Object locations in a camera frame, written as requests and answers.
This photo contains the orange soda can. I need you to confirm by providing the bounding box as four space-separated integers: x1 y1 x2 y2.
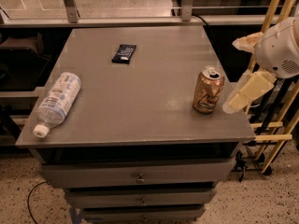
192 65 225 114

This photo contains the grey drawer cabinet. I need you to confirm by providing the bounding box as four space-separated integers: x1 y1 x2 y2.
14 25 257 224

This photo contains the middle grey drawer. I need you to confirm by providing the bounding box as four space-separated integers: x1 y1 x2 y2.
66 188 216 208

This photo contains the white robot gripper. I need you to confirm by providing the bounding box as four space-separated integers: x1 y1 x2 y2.
222 17 299 114

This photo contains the grey drawer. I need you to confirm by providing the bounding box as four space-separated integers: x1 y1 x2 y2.
66 188 216 208
82 205 205 223
39 158 235 188

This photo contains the top grey drawer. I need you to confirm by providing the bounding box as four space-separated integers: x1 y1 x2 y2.
39 158 235 188

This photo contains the clear plastic water bottle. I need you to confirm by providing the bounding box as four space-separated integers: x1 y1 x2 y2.
33 72 81 138

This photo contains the bottom grey drawer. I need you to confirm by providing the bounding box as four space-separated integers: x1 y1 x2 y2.
82 205 205 223

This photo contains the metal railing frame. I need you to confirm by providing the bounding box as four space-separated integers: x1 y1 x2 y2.
0 0 285 27

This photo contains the black power cable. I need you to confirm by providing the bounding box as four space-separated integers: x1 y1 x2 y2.
192 13 222 63

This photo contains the yellow wooden rack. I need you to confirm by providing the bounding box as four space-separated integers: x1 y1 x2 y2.
254 0 299 175

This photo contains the dark blue rxbar wrapper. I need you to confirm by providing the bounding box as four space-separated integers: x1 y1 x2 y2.
111 44 136 64

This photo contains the black floor cable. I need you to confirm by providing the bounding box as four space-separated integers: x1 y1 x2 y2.
26 180 49 224

